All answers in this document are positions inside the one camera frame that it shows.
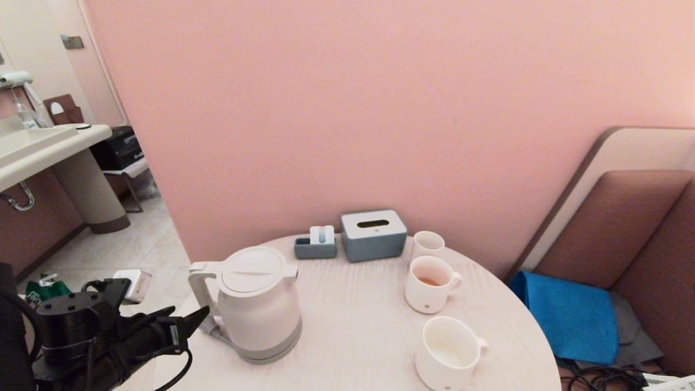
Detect white electric kettle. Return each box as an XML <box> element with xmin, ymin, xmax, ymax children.
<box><xmin>188</xmin><ymin>245</ymin><xmax>303</xmax><ymax>364</ymax></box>

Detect white ribbed ceramic mug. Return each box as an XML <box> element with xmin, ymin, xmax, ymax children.
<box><xmin>415</xmin><ymin>316</ymin><xmax>489</xmax><ymax>391</ymax></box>
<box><xmin>405</xmin><ymin>255</ymin><xmax>464</xmax><ymax>314</ymax></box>

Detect clear plastic bottle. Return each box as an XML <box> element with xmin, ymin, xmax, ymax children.
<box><xmin>12</xmin><ymin>90</ymin><xmax>41</xmax><ymax>130</ymax></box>

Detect grey kettle power plug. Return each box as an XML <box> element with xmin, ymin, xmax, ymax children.
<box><xmin>204</xmin><ymin>320</ymin><xmax>234</xmax><ymax>345</ymax></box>

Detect green shopping bag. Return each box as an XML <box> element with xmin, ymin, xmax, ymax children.
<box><xmin>26</xmin><ymin>273</ymin><xmax>71</xmax><ymax>302</ymax></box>

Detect chrome sink drain pipe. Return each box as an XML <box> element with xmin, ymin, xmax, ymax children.
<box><xmin>0</xmin><ymin>181</ymin><xmax>36</xmax><ymax>212</ymax></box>

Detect small blue-grey tray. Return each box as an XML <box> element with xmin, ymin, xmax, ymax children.
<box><xmin>294</xmin><ymin>235</ymin><xmax>338</xmax><ymax>259</ymax></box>

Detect white metal-legged stool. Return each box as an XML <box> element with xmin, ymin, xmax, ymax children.
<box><xmin>103</xmin><ymin>157</ymin><xmax>153</xmax><ymax>213</ymax></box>

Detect black box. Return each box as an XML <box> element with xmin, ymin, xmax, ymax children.
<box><xmin>90</xmin><ymin>126</ymin><xmax>146</xmax><ymax>172</ymax></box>

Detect white sink counter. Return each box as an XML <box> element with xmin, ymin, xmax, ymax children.
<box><xmin>0</xmin><ymin>124</ymin><xmax>131</xmax><ymax>234</ymax></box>

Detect blue-grey tissue box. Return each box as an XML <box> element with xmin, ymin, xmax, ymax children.
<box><xmin>340</xmin><ymin>210</ymin><xmax>408</xmax><ymax>262</ymax></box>

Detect brown tissue holder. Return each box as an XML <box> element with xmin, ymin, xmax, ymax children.
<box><xmin>43</xmin><ymin>94</ymin><xmax>85</xmax><ymax>127</ymax></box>

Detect white hair dryer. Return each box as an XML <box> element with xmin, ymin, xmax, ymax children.
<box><xmin>0</xmin><ymin>71</ymin><xmax>43</xmax><ymax>106</ymax></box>

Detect blue folded cloth bag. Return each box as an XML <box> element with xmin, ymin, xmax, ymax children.
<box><xmin>509</xmin><ymin>270</ymin><xmax>618</xmax><ymax>364</ymax></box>

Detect grey folded cloth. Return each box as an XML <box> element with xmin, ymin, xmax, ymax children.
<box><xmin>607</xmin><ymin>289</ymin><xmax>664</xmax><ymax>365</ymax></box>

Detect brown and cream sofa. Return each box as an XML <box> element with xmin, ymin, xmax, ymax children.
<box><xmin>505</xmin><ymin>127</ymin><xmax>695</xmax><ymax>375</ymax></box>

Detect white printed paper sheet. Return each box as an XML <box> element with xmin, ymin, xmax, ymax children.
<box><xmin>641</xmin><ymin>372</ymin><xmax>695</xmax><ymax>391</ymax></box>

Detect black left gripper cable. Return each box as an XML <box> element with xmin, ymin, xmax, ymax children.
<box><xmin>155</xmin><ymin>348</ymin><xmax>194</xmax><ymax>391</ymax></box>

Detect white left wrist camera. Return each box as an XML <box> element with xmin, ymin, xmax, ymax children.
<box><xmin>113</xmin><ymin>269</ymin><xmax>153</xmax><ymax>304</ymax></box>

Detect small white handleless cup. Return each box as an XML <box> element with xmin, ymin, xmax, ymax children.
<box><xmin>411</xmin><ymin>230</ymin><xmax>445</xmax><ymax>260</ymax></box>

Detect black tangled cables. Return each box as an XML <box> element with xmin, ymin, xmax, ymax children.
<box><xmin>554</xmin><ymin>356</ymin><xmax>652</xmax><ymax>391</ymax></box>

